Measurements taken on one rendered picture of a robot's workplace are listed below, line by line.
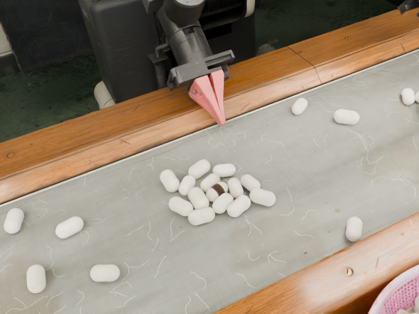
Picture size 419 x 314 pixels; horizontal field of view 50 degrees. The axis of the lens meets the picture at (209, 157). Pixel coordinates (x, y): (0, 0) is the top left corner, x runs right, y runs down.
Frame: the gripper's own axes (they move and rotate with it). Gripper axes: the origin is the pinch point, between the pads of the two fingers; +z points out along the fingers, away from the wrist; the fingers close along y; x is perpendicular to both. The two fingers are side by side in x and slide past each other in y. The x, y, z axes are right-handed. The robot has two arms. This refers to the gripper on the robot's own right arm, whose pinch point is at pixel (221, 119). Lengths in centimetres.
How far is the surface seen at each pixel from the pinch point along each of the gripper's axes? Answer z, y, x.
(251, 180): 10.7, -2.1, -8.4
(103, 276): 14.5, -23.6, -11.2
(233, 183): 10.1, -4.4, -7.9
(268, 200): 13.9, -1.8, -10.8
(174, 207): 10.1, -12.8, -7.5
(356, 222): 20.1, 5.2, -16.3
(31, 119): -59, -38, 148
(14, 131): -56, -46, 145
